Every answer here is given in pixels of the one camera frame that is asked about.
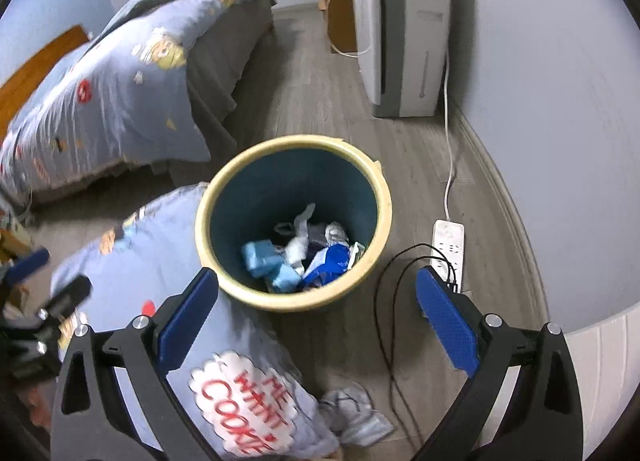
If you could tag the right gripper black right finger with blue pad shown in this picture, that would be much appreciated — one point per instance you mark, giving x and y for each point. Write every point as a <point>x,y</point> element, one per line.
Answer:
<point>521,400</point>

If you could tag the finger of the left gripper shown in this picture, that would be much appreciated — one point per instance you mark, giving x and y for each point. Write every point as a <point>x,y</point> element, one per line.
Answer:
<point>16,272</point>
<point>63,304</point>

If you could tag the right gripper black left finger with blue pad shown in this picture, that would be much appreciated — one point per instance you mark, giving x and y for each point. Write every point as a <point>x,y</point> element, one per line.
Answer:
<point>90,420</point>

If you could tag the light blue face mask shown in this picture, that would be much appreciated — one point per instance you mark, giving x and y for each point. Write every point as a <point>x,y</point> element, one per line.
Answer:
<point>266,262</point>

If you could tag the white tissue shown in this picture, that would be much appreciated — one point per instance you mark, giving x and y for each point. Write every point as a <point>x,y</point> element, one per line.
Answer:
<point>296,250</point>

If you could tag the yellow rimmed teal trash bin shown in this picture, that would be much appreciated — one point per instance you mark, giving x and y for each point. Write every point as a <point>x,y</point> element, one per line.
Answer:
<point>259,194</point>

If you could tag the red round object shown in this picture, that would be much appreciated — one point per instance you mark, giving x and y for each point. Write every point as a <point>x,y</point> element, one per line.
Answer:
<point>148,308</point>

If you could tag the blue white package in bin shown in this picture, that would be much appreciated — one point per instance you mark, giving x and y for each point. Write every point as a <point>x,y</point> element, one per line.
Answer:
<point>327,265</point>

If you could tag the grey white cloth on floor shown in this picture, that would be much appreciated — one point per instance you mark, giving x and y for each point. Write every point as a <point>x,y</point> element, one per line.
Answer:
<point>350,415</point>

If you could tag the blue cartoon duvet on bed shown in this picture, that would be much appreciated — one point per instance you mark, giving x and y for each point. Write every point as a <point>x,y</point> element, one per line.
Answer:
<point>117,102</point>

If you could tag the white power strip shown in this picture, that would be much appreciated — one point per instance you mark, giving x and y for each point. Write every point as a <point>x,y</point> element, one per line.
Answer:
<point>448,240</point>

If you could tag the grey bed sheet skirt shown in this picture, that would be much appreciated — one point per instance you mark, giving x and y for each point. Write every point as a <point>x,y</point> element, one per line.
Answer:
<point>215,65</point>

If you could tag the white grey air purifier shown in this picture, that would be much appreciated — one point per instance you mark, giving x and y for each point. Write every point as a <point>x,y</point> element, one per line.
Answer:
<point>401,52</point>

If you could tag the wooden bed frame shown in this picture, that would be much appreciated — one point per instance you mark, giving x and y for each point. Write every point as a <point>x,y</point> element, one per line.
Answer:
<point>17,90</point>

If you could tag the wooden cabinet by wall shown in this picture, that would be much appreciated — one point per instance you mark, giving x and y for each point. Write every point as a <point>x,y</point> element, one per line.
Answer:
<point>340,25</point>

